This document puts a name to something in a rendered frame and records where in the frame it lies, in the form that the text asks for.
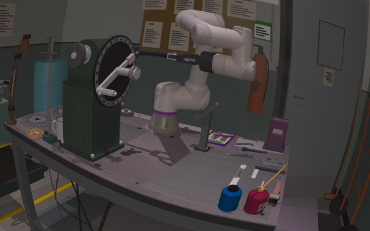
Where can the blue drum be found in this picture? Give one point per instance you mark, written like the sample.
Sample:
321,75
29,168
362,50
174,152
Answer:
42,83

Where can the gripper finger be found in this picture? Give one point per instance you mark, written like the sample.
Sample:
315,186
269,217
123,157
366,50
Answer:
154,54

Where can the red oil can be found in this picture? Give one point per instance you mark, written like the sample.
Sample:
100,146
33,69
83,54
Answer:
256,202

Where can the orange hand truck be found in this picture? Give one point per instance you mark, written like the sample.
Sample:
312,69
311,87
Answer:
362,160

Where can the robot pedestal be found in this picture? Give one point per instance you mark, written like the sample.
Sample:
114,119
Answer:
164,123

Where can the green screwdriver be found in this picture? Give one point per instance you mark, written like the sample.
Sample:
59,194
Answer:
239,155

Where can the orange fire extinguisher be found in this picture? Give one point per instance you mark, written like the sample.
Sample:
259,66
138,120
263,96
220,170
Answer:
257,83

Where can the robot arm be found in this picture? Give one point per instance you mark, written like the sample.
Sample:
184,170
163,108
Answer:
204,35

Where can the white mug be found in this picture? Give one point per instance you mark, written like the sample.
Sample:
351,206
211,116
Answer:
59,128

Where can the green framed sign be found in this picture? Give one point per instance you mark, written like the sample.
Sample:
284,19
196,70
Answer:
262,31

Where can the beige wall paper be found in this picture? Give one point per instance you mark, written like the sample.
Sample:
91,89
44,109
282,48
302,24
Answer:
5,19

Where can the grey door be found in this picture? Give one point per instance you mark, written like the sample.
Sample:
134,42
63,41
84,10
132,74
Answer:
313,121

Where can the small dark tool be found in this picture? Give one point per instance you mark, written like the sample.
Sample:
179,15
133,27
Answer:
245,144

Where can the grey perforated round plate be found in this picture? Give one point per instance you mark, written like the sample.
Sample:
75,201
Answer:
57,111
34,120

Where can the grey gear blank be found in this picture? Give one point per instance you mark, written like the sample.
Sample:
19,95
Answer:
75,55

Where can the brown cork notice board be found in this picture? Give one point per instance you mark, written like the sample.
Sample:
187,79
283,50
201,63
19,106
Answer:
159,35

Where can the white crank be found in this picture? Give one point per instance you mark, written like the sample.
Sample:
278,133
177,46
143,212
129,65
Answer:
120,73

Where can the blue can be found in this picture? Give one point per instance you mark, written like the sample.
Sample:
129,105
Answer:
229,200

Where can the grey rod stand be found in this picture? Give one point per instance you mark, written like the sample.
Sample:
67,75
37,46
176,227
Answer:
49,96

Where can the grey angled stand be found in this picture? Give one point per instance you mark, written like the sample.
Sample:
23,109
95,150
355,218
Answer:
205,128

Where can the grey flat plate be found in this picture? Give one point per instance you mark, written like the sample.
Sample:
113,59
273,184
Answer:
274,162

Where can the black flat bar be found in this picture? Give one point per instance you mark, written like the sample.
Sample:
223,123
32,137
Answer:
269,169

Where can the black index plate with holes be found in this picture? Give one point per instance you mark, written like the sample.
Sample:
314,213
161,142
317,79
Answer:
112,57

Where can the brown desk lamp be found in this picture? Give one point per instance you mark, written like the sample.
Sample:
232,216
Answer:
14,80

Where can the purple card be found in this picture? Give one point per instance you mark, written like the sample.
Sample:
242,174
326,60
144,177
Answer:
220,138

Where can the purple box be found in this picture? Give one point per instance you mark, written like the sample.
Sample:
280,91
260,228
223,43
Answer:
277,133

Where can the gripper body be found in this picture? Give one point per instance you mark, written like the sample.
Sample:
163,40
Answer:
207,61

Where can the dark green dividing head body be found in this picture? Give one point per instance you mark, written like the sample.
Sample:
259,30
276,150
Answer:
88,118

